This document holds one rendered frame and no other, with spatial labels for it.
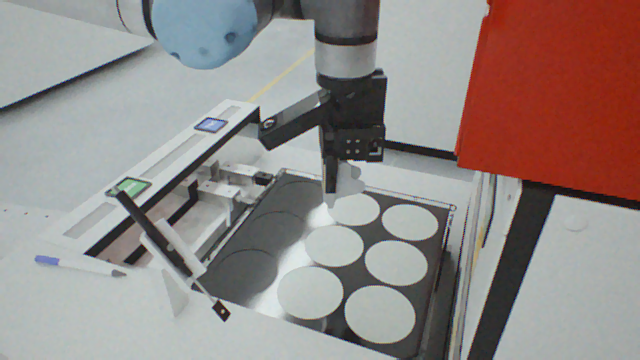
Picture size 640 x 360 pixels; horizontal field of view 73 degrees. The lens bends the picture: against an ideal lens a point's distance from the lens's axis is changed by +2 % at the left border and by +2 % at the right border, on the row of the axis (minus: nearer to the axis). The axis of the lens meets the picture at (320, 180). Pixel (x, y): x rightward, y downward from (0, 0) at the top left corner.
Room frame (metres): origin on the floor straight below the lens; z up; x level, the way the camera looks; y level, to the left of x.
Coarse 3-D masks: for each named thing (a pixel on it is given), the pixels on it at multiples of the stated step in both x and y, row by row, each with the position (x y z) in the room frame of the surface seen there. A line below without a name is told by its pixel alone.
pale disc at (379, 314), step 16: (368, 288) 0.44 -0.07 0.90; (384, 288) 0.44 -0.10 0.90; (352, 304) 0.41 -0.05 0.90; (368, 304) 0.41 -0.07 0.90; (384, 304) 0.41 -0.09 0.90; (400, 304) 0.41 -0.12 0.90; (352, 320) 0.39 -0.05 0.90; (368, 320) 0.39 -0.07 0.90; (384, 320) 0.39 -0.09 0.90; (400, 320) 0.39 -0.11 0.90; (368, 336) 0.36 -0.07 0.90; (384, 336) 0.36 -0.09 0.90; (400, 336) 0.36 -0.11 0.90
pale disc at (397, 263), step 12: (372, 252) 0.52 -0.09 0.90; (384, 252) 0.52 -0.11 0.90; (396, 252) 0.52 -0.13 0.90; (408, 252) 0.52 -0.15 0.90; (420, 252) 0.52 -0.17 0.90; (372, 264) 0.49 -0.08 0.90; (384, 264) 0.49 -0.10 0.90; (396, 264) 0.49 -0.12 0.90; (408, 264) 0.49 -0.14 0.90; (420, 264) 0.49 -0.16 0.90; (384, 276) 0.47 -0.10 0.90; (396, 276) 0.47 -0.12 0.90; (408, 276) 0.47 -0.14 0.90; (420, 276) 0.47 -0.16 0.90
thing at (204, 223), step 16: (256, 192) 0.75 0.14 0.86; (192, 208) 0.66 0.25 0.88; (208, 208) 0.66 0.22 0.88; (224, 208) 0.66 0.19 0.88; (240, 208) 0.68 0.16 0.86; (176, 224) 0.62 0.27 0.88; (192, 224) 0.61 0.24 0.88; (208, 224) 0.61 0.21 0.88; (224, 224) 0.63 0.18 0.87; (192, 240) 0.57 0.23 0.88; (208, 240) 0.58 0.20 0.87; (144, 256) 0.53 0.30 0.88
